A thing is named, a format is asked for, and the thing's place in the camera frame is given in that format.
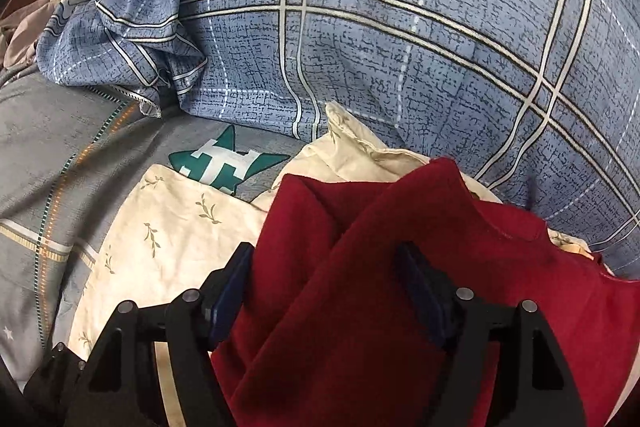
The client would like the dark red garment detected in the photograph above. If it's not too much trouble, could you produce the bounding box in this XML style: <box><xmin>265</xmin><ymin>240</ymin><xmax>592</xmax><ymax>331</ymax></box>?
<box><xmin>212</xmin><ymin>159</ymin><xmax>639</xmax><ymax>426</ymax></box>

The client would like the grey patterned bed sheet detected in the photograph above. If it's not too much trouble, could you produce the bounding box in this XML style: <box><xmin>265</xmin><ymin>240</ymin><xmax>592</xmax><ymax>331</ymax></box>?
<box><xmin>1</xmin><ymin>72</ymin><xmax>302</xmax><ymax>384</ymax></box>

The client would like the blue plaid quilt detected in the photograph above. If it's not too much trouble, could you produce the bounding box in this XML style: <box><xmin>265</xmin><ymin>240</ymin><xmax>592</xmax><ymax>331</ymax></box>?
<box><xmin>37</xmin><ymin>0</ymin><xmax>639</xmax><ymax>279</ymax></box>

